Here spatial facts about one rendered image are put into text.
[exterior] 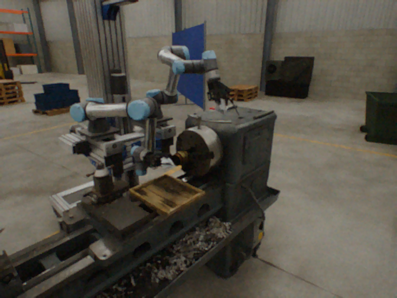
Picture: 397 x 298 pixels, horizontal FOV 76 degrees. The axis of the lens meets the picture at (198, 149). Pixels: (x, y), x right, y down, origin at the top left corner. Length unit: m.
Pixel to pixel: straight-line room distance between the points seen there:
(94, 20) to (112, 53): 0.24
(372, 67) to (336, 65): 1.17
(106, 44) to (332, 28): 10.16
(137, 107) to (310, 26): 10.59
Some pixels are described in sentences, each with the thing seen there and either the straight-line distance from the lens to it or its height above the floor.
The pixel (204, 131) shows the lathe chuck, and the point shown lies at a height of 1.23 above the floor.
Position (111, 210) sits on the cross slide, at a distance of 1.34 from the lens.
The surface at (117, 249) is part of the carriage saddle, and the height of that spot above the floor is 0.90.
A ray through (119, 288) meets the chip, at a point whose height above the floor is 0.57.
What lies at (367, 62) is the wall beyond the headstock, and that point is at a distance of 11.33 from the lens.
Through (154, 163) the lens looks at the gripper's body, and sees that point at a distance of 1.51.
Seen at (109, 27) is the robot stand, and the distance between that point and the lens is 2.15.
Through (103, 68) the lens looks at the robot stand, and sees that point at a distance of 2.10.
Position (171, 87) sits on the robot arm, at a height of 1.42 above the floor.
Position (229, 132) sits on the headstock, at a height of 1.22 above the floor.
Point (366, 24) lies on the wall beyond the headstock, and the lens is 11.44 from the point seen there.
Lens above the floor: 1.69
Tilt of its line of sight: 21 degrees down
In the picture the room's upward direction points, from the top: straight up
